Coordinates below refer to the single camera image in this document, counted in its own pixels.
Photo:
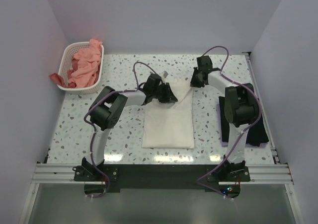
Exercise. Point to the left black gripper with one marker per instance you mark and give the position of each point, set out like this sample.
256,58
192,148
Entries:
169,96

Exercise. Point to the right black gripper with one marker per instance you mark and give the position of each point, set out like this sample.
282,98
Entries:
194,83

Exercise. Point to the white t-shirt red print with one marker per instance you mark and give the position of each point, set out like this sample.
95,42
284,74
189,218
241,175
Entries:
170,125

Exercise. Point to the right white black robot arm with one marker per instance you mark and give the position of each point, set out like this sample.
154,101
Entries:
241,111

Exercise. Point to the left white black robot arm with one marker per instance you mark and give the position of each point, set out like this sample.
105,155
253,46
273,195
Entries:
105,111

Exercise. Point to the folded lavender t-shirt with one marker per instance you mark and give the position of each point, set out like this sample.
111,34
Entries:
223,143

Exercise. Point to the pink crumpled t-shirt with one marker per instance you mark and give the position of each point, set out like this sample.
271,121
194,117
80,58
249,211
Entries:
85,65

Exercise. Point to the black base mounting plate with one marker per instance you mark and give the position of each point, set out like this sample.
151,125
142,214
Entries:
112,178

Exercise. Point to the white plastic laundry basket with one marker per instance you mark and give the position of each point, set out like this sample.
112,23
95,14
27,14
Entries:
66,64

